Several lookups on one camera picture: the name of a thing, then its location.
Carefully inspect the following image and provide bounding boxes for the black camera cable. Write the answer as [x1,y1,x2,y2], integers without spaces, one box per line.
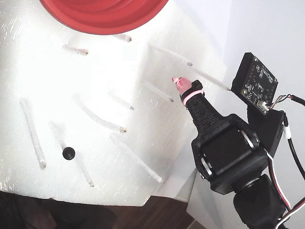
[274,94,305,105]

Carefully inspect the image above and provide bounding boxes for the white foam board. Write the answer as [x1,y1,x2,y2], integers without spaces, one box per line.
[0,0,228,207]

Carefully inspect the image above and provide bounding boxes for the red collapsible cup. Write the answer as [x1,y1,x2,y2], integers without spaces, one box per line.
[39,0,171,36]

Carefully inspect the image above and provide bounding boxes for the red white black servo wires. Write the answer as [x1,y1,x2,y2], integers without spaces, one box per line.
[264,150,305,229]

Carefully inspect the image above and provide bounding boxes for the blueberry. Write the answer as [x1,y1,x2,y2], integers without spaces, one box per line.
[62,146,76,160]

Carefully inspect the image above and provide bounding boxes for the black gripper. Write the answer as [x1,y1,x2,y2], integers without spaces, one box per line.
[177,77,272,194]

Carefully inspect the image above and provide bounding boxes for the black cable with white connector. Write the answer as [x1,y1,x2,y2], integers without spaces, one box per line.
[282,112,305,182]

